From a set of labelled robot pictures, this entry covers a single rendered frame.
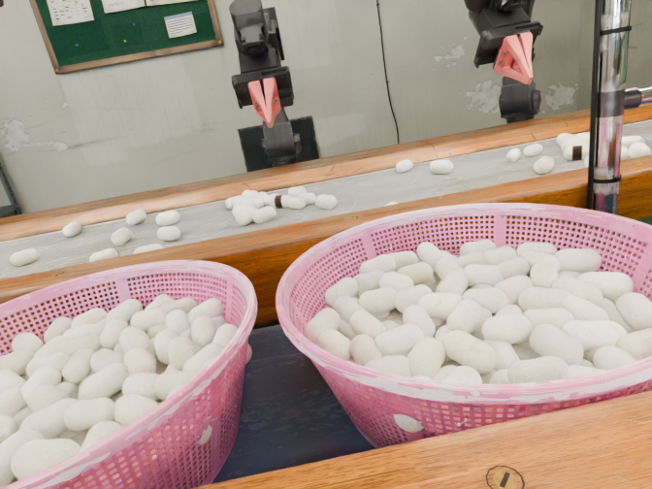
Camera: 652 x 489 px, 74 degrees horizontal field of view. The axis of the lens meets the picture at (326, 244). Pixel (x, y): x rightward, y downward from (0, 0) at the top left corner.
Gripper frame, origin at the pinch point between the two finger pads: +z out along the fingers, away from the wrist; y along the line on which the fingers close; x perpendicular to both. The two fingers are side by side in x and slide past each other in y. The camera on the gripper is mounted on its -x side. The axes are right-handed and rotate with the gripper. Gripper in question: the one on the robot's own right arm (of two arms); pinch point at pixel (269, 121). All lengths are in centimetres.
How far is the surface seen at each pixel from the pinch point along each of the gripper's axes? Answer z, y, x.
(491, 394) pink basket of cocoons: 53, 9, -33
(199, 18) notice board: -175, -32, 84
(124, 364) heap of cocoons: 45, -12, -23
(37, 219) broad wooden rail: 4.3, -43.7, 8.7
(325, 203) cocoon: 21.8, 5.9, -4.4
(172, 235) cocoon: 22.7, -14.7, -5.0
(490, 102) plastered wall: -131, 127, 138
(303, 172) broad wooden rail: 4.9, 4.1, 8.6
